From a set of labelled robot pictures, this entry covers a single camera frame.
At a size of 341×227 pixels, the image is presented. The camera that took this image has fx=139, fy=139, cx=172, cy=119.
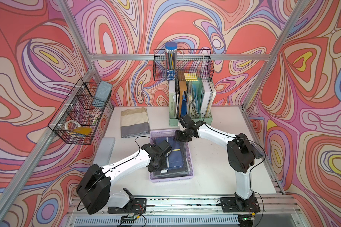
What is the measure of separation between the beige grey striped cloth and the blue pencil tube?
0.41 meters

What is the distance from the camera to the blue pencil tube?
0.73m

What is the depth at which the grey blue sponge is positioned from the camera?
799 mm

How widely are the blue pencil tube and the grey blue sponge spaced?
0.36 meters

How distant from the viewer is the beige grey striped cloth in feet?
3.40

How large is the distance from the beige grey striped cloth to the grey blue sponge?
11.3 inches
